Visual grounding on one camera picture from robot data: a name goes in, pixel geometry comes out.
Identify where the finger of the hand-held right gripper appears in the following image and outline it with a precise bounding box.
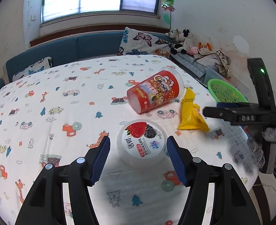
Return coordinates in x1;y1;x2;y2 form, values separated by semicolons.
203;106;233;123
216;102;258;110

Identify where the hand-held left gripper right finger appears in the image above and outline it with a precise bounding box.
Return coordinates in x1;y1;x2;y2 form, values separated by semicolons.
166;135;261;225

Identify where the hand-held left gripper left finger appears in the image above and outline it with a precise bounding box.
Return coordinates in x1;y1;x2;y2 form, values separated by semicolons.
15;136;111;225

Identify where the green plastic mesh basket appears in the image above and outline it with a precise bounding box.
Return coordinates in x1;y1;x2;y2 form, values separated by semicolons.
207;78;248;104

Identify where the yellow snack packet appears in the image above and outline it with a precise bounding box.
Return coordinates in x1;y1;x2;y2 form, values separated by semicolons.
177;103;210;132

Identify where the plastic cup with strawberry lid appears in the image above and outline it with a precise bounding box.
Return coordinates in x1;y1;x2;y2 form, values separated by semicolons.
117;120;168;167

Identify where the person's right hand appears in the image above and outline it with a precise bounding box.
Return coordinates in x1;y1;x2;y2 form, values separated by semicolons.
244;125;276;169

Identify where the yellow stick sachet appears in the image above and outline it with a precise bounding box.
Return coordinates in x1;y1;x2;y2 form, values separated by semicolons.
180;87;197;106

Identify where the pile of beige clothes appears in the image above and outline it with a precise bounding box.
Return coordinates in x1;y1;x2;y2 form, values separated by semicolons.
194;49;232;78

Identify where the black white woven bag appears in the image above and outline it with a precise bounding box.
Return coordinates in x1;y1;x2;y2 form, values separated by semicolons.
171;53;210;78

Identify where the orange fox plush toy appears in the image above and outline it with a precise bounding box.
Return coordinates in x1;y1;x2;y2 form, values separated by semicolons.
197;42;211;51

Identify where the pink plush toy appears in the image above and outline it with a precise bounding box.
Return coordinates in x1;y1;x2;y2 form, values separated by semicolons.
187;46;200;56

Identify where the red cartoon paper cup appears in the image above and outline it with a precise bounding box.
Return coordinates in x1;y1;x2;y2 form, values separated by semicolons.
127;66;185;115

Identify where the cartoon print white cloth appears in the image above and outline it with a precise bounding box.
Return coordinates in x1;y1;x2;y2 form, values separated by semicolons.
0;54;258;225

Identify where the black and white plush toy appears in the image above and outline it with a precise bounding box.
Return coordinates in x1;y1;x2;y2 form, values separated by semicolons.
171;29;194;54

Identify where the grey plush toy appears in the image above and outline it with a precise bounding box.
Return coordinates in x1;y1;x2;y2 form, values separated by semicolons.
167;29;182;44

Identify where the large butterfly print pillow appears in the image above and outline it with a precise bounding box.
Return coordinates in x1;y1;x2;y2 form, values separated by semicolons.
117;27;174;59

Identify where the small butterfly print pillow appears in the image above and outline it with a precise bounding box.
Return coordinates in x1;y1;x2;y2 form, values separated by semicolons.
12;56;53;82

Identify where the colourful pinwheel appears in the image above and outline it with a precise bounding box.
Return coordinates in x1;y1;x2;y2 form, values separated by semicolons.
161;0;176;30

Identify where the blue sofa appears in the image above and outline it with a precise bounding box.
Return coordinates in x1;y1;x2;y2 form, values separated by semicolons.
0;30;176;96

